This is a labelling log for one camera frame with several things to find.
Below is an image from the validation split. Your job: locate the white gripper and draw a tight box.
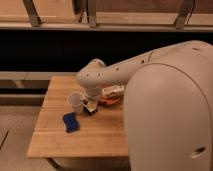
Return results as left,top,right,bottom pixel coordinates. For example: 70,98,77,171
85,88,102,111

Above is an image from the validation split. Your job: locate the translucent ceramic cup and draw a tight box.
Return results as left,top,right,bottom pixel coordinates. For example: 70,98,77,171
67,92,85,114

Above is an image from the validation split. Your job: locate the wooden table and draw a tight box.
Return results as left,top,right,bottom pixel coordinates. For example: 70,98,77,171
27,76,128,158

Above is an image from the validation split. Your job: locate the white packet on plate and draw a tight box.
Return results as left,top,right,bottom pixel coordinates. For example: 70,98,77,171
102,85,125,98

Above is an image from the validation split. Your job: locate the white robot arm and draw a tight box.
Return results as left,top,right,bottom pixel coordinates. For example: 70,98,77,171
77,40,213,171

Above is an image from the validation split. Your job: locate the red round plate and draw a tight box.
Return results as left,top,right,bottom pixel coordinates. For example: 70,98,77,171
98,95,123,106

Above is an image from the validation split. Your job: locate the blue sponge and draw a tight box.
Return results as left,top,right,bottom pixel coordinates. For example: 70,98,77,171
63,112,79,133

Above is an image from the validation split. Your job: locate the wooden shelf with brackets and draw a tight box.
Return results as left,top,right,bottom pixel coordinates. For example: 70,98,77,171
0,0,213,32

